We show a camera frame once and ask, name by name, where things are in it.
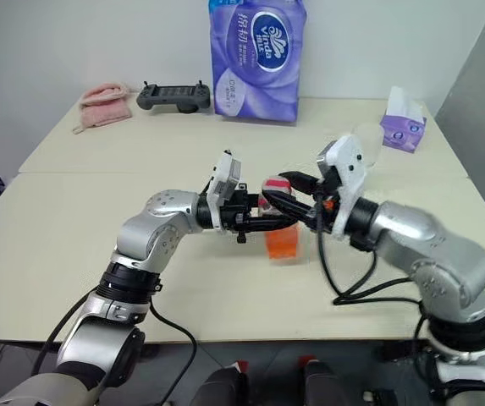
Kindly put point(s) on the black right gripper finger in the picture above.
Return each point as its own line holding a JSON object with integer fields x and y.
{"x": 293, "y": 208}
{"x": 303, "y": 182}

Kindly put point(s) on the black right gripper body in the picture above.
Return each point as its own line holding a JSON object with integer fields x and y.
{"x": 321, "y": 213}

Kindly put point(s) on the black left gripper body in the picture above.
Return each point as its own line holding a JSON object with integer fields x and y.
{"x": 237, "y": 208}

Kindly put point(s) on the orange drink plastic bottle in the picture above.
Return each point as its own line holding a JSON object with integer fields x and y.
{"x": 283, "y": 245}

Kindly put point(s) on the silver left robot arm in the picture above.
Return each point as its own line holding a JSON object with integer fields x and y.
{"x": 140, "y": 237}

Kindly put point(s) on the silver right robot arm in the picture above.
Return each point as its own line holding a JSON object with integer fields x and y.
{"x": 437, "y": 249}

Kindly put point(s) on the clear wine glass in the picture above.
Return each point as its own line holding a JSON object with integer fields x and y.
{"x": 372, "y": 139}

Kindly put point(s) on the purple tissue box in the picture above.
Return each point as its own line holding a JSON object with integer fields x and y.
{"x": 403, "y": 131}

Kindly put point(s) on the purple Vinda tissue pack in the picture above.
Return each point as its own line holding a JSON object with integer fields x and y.
{"x": 259, "y": 63}

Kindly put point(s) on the grey handheld remote controller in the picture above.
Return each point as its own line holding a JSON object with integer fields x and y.
{"x": 174, "y": 96}

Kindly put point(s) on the dark rounded shape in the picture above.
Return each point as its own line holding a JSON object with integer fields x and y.
{"x": 324, "y": 382}
{"x": 225, "y": 385}

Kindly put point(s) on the pink folded towel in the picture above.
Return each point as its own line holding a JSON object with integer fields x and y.
{"x": 104, "y": 105}

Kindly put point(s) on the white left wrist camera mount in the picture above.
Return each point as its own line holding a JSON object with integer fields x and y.
{"x": 224, "y": 179}

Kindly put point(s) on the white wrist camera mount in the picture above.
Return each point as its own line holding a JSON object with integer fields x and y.
{"x": 350, "y": 169}
{"x": 224, "y": 179}

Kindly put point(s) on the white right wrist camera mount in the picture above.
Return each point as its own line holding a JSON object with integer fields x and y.
{"x": 350, "y": 169}

